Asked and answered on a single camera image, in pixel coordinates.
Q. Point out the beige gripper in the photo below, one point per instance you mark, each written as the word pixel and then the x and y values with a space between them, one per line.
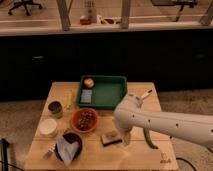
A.
pixel 126 138

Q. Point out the wooden block eraser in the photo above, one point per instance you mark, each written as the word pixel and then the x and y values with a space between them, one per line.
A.
pixel 111 137

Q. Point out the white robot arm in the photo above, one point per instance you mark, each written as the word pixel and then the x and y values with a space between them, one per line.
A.
pixel 194 128

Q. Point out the white paper cup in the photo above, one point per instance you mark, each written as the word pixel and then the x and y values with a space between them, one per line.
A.
pixel 48 127

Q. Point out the green chili pepper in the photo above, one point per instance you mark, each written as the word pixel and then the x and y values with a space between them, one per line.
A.
pixel 148 139

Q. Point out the orange bowl with dark items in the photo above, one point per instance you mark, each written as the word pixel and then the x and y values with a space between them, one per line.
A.
pixel 84 120

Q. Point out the green plastic tray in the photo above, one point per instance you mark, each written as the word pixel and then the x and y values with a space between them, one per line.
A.
pixel 107 91

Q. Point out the grey sponge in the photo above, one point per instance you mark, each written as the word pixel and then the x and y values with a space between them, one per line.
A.
pixel 86 96

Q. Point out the white crumpled cloth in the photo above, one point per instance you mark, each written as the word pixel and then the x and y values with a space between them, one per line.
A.
pixel 66 149

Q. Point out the orange fruit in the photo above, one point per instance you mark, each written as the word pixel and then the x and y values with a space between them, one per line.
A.
pixel 88 82

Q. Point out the wooden stick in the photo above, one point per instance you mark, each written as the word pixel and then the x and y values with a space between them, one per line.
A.
pixel 69 100

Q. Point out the green can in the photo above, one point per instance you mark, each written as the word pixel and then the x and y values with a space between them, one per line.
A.
pixel 55 109

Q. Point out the small metal clip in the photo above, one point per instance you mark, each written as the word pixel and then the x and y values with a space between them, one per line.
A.
pixel 49 152

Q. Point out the red bowl on shelf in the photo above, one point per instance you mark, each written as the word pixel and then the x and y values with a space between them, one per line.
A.
pixel 84 21

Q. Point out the black stand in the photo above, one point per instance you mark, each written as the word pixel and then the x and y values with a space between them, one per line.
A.
pixel 4 144

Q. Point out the white handled brush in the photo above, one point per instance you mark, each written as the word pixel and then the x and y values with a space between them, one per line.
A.
pixel 146 94

